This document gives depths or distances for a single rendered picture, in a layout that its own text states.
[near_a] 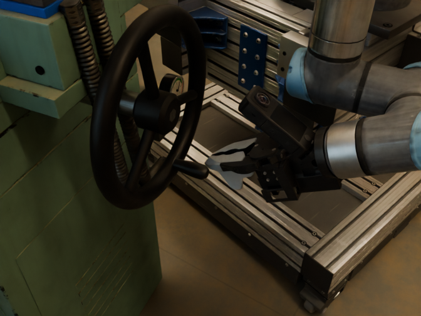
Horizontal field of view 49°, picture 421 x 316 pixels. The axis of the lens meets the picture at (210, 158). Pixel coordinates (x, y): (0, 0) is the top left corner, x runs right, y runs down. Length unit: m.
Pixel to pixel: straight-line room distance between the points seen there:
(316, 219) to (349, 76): 0.73
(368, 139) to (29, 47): 0.43
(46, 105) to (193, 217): 1.04
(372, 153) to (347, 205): 0.81
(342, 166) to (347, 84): 0.12
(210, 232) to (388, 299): 0.57
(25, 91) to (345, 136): 0.41
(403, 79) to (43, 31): 0.46
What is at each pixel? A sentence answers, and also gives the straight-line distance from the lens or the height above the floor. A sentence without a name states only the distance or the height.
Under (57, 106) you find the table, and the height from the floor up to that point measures 0.86.
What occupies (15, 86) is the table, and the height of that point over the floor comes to 0.87.
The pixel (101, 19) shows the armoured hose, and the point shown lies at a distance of 0.63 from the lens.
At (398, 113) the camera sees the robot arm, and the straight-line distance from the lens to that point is 0.61.
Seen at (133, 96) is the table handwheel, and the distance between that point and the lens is 0.66.
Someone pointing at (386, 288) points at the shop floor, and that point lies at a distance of 1.51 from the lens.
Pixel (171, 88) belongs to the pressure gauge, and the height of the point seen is 0.68.
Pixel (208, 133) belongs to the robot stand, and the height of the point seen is 0.21.
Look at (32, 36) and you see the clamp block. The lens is 0.60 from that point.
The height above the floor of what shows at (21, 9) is 0.97.
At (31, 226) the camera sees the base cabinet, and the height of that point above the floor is 0.62.
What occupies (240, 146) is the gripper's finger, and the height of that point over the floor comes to 0.73.
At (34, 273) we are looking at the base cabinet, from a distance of 0.86.
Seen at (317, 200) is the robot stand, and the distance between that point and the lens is 1.38.
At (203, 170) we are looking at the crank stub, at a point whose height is 0.71.
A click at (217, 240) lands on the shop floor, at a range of 1.52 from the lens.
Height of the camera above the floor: 1.19
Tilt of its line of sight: 41 degrees down
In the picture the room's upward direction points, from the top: straight up
